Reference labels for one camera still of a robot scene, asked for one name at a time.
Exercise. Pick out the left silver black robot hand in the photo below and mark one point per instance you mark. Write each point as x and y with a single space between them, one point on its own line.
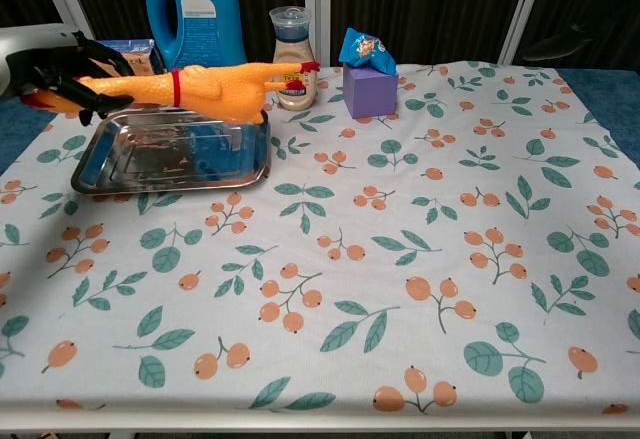
35 59

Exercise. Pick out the orange rubber toy chicken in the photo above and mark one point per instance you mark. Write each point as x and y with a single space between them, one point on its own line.
210 91

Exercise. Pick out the rectangular stainless steel tray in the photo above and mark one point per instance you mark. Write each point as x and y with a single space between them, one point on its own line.
175 154

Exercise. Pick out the orange cookie box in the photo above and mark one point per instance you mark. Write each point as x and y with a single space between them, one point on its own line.
142 56

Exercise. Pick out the blue detergent bottle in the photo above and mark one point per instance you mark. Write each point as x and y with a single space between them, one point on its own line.
215 19

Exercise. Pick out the beige sauce bottle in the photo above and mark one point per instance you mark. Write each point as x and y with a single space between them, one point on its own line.
292 44

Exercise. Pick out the blue snack packet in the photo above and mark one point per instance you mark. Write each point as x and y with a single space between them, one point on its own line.
365 49

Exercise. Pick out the purple cube block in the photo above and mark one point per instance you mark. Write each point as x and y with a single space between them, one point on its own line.
370 94

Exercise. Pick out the floral printed tablecloth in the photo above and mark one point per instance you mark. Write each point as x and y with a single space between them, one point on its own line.
400 259

